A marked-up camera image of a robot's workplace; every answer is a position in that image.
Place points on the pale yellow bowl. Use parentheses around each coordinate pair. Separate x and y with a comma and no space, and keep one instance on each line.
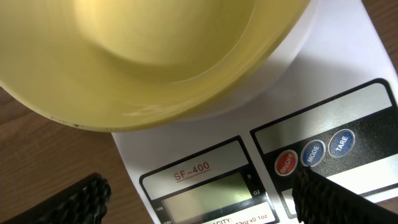
(115,66)

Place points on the white digital kitchen scale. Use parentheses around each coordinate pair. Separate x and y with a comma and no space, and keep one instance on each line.
(334,110)

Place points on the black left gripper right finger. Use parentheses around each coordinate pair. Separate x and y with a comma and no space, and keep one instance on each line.
(319,200)

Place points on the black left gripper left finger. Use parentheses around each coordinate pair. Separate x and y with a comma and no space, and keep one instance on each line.
(84,202)

